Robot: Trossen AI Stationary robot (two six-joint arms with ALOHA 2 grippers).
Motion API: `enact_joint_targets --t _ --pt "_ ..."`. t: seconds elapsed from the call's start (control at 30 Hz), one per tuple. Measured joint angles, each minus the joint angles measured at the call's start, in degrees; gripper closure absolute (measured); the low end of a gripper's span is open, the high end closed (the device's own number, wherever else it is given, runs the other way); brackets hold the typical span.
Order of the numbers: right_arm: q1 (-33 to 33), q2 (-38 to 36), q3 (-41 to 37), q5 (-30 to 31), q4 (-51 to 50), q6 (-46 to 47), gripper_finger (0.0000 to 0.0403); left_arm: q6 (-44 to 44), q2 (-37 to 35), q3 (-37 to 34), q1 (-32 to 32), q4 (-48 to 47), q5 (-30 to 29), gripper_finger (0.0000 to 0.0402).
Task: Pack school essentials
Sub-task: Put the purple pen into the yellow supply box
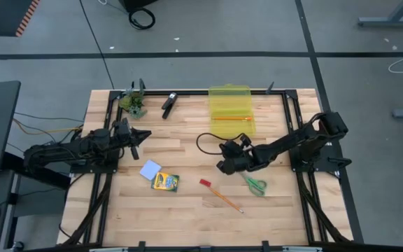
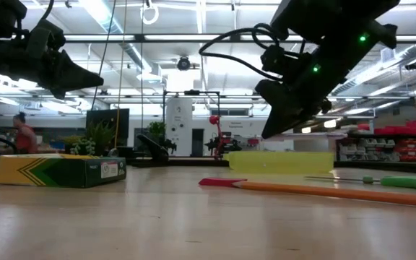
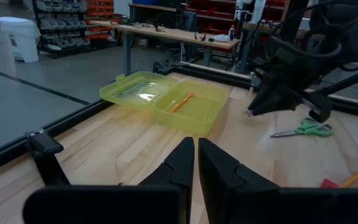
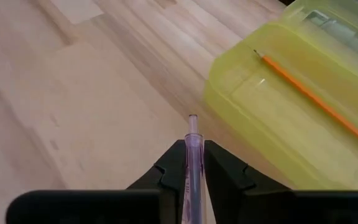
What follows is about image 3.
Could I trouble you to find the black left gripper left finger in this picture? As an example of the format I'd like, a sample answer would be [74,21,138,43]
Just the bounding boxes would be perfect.
[22,136,196,224]

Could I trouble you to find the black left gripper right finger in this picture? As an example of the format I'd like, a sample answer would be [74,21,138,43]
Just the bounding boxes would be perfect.
[197,138,358,224]

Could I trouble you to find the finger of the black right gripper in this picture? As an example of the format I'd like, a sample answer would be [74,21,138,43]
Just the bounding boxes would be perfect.
[247,74,280,116]
[256,78,301,116]

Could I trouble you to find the green handled scissors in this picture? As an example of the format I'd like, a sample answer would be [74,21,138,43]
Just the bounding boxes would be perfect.
[269,116,334,139]

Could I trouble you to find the yellow translucent plastic pencil case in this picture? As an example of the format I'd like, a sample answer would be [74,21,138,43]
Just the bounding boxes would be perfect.
[99,70,230,136]

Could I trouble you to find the red rectangular eraser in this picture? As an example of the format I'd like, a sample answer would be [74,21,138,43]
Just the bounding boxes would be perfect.
[319,177,342,189]

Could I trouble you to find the red storage shelving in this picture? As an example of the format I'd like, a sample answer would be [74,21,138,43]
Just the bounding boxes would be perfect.
[186,0,287,32]

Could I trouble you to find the black office chair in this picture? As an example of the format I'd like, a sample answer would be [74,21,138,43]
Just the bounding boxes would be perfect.
[152,10,199,75]

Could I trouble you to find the wooden workbench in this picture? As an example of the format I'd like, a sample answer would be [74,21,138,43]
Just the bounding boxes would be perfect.
[89,19,241,76]

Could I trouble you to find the black rack with storage bins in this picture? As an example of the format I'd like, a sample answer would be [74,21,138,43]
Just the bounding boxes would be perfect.
[31,0,119,60]

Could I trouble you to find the white trash bin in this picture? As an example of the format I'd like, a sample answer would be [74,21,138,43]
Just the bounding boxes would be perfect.
[0,16,42,63]

